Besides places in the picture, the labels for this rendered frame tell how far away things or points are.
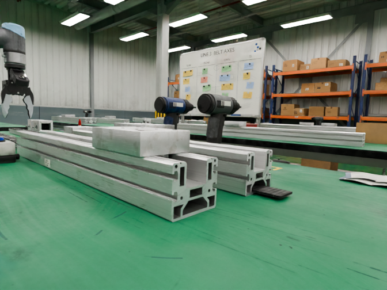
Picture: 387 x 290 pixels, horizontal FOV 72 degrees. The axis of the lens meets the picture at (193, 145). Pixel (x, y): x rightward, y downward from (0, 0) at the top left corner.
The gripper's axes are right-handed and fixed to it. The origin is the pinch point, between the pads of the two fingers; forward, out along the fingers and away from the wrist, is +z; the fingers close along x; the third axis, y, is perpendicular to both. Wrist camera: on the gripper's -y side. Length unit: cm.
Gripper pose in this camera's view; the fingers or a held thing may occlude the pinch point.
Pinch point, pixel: (18, 115)
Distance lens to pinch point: 128.8
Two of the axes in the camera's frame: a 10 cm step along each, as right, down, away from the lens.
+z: -0.3, 9.9, 1.0
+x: -6.7, 0.6, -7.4
